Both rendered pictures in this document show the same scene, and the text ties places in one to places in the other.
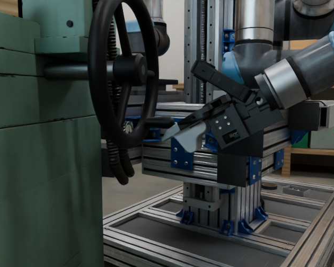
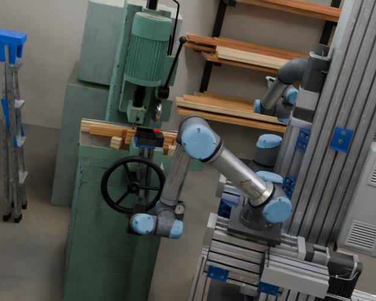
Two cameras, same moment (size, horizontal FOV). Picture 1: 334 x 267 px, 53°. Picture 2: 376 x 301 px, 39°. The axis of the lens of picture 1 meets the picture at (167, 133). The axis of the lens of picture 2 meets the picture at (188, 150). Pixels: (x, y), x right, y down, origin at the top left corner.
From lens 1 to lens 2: 216 cm
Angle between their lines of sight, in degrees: 59
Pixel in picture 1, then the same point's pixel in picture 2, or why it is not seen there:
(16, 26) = (115, 152)
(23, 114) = (111, 181)
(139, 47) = (256, 157)
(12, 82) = not seen: hidden behind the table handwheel
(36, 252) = (105, 230)
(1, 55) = (105, 162)
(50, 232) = (115, 227)
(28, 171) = not seen: hidden behind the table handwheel
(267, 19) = (165, 194)
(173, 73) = not seen: outside the picture
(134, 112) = (231, 198)
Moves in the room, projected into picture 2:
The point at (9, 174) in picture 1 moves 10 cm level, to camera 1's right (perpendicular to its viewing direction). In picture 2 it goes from (99, 199) to (105, 209)
